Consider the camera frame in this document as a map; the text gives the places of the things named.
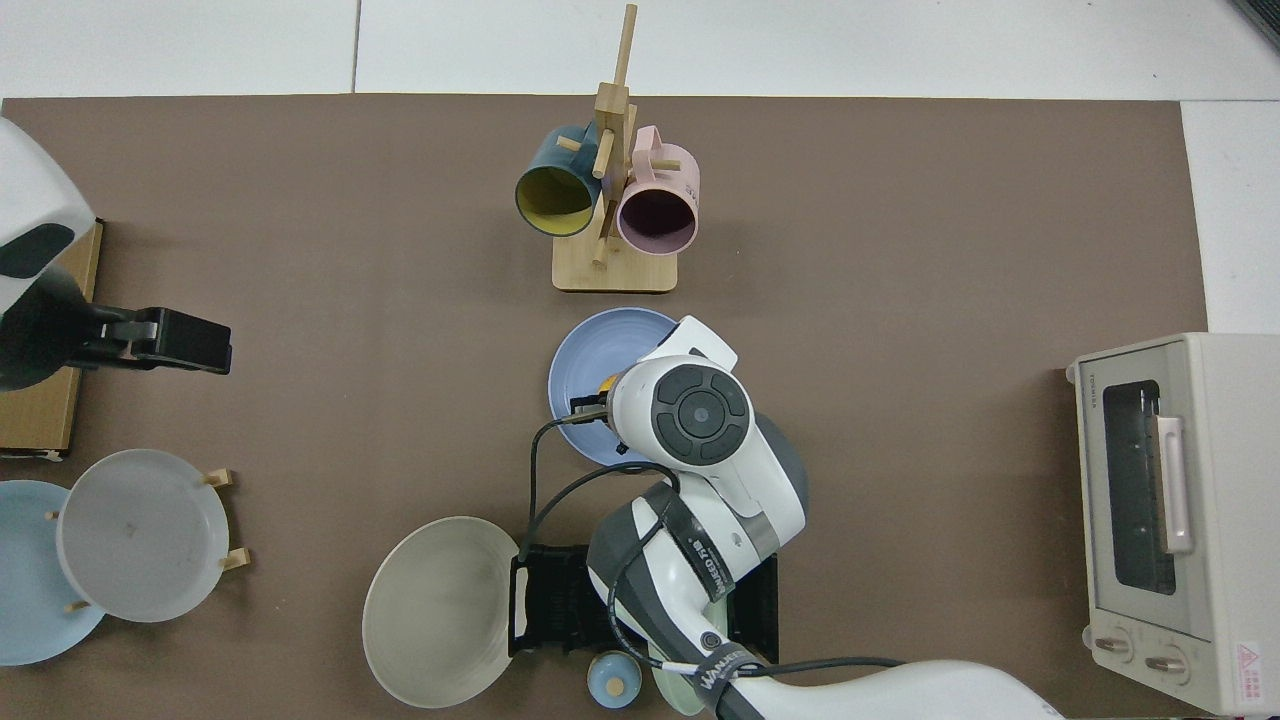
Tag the brown table cloth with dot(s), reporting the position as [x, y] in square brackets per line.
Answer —
[300, 300]

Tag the beige plate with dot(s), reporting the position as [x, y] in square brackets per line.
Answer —
[440, 610]

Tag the light blue plate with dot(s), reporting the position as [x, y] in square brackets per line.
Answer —
[30, 580]

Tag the wooden plate rack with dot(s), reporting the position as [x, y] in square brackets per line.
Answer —
[235, 559]

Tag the pale toaster oven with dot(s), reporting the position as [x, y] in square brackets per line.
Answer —
[1220, 520]

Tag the small blue round thing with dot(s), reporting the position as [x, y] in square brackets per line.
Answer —
[612, 680]

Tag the grey plate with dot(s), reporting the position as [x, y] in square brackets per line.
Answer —
[140, 535]

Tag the wooden cup stand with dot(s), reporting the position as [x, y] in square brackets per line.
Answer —
[615, 272]

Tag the dark blue cup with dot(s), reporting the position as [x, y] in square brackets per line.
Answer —
[555, 195]

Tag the black dish rack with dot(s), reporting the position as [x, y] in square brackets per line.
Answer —
[550, 600]

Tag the pale green plate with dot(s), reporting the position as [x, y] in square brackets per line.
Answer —
[680, 695]

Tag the pink cup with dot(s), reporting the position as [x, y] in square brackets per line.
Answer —
[655, 215]

